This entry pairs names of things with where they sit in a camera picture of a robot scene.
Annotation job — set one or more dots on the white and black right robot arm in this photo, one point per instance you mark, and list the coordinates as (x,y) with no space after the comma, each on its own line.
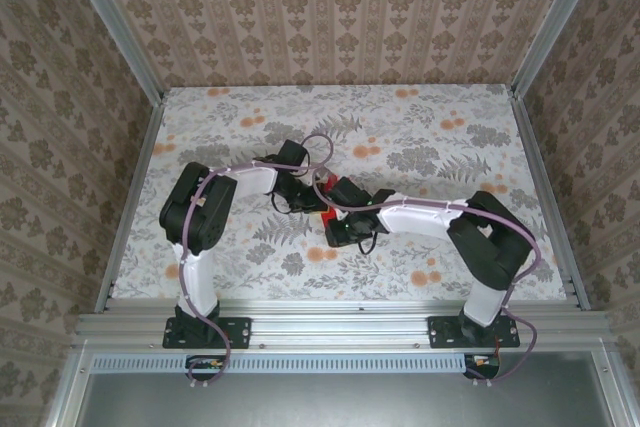
(495,247)

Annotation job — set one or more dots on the aluminium frame post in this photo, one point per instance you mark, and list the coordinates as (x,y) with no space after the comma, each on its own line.
(556,22)
(118,22)

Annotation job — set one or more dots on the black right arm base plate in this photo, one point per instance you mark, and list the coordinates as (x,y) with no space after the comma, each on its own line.
(440,332)

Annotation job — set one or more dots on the aluminium table side rail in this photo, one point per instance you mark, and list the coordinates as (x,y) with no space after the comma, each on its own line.
(540,172)
(136,172)

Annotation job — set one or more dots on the grey metal panel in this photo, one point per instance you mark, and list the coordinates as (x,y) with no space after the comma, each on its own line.
(340,397)

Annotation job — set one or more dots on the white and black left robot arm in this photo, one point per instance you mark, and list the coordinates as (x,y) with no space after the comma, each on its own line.
(200,207)

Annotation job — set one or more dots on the black connector board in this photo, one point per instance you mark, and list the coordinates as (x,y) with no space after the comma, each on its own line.
(482,367)
(205,369)

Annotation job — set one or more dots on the red paper sheet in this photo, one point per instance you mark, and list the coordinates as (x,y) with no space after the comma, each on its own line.
(327,219)

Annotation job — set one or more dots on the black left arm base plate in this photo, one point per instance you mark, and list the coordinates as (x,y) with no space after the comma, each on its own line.
(240,332)

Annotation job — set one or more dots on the aluminium frame cross rail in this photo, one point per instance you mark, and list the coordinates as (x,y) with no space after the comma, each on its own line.
(340,322)

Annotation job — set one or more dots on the floral patterned table cover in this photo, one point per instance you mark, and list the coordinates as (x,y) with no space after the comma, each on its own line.
(250,112)

